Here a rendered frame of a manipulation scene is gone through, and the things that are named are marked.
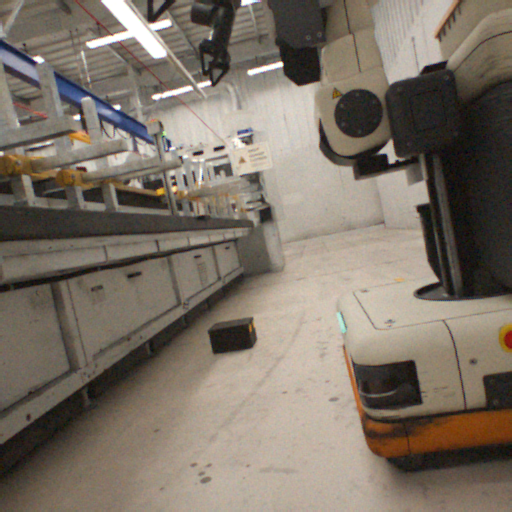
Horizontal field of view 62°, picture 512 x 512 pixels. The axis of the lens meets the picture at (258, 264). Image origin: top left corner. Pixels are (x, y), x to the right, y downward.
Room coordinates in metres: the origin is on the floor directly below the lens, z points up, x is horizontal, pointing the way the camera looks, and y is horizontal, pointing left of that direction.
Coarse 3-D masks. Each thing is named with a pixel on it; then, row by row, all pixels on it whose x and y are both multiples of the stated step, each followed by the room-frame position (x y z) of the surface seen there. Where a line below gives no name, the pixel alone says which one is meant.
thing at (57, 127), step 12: (48, 120) 0.89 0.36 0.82; (60, 120) 0.89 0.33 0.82; (72, 120) 0.90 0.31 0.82; (0, 132) 0.90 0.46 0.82; (12, 132) 0.90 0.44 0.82; (24, 132) 0.90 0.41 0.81; (36, 132) 0.89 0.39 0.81; (48, 132) 0.89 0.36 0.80; (60, 132) 0.89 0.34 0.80; (72, 132) 0.91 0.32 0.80; (0, 144) 0.91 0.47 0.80; (12, 144) 0.90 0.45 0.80; (24, 144) 0.92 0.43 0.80
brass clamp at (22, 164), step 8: (0, 160) 1.10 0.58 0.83; (8, 160) 1.10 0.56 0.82; (16, 160) 1.11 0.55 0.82; (24, 160) 1.14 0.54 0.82; (0, 168) 1.10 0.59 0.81; (8, 168) 1.10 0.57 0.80; (16, 168) 1.11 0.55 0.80; (24, 168) 1.13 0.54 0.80; (32, 168) 1.17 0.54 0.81; (8, 176) 1.13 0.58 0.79; (32, 176) 1.17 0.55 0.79; (40, 176) 1.20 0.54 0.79; (48, 176) 1.23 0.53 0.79
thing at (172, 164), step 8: (168, 160) 1.63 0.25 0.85; (176, 160) 1.63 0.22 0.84; (152, 168) 1.64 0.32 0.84; (160, 168) 1.64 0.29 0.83; (168, 168) 1.63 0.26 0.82; (176, 168) 1.66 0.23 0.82; (120, 176) 1.66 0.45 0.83; (128, 176) 1.66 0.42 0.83; (136, 176) 1.66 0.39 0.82; (96, 184) 1.67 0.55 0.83
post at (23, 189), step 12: (0, 60) 1.15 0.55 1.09; (0, 72) 1.14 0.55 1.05; (0, 84) 1.13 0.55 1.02; (0, 96) 1.13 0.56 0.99; (0, 108) 1.13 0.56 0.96; (12, 108) 1.16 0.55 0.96; (0, 120) 1.13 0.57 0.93; (12, 120) 1.14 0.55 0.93; (12, 180) 1.13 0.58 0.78; (24, 180) 1.13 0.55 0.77; (24, 192) 1.13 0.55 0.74
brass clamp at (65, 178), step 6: (60, 174) 1.35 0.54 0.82; (66, 174) 1.35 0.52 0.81; (72, 174) 1.36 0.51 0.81; (78, 174) 1.40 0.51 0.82; (60, 180) 1.35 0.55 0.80; (66, 180) 1.35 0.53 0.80; (72, 180) 1.36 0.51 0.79; (78, 180) 1.39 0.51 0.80; (66, 186) 1.37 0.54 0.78; (84, 186) 1.43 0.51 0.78; (90, 186) 1.46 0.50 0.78
